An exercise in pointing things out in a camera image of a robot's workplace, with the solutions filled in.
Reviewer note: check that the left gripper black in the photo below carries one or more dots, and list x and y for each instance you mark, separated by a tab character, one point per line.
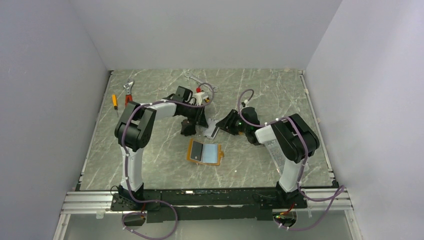
200	118

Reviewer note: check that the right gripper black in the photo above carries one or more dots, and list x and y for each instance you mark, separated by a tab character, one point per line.
227	124

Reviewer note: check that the grey credit card stack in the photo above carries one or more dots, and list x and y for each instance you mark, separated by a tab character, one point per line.
212	129

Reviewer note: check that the orange leather card holder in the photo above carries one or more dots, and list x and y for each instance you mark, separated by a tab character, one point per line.
211	156

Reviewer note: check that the dark credit card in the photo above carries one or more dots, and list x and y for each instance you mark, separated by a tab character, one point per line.
196	151

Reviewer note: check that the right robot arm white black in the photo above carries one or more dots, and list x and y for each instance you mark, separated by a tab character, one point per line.
290	142

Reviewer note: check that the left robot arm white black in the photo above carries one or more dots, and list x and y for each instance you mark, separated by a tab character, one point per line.
135	126

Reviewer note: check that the black credit card stack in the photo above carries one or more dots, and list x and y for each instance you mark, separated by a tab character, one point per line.
188	128

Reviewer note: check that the silver open-end wrench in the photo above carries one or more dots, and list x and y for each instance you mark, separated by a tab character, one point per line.
190	75

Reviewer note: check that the clear plastic screw box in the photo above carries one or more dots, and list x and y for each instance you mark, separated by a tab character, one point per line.
276	154

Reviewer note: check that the small yellow screwdriver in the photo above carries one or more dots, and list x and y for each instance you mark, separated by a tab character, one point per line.
115	104

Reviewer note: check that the red handled adjustable wrench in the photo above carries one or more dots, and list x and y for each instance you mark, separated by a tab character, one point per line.
128	89

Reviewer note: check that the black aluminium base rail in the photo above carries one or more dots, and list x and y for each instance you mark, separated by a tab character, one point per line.
259	203

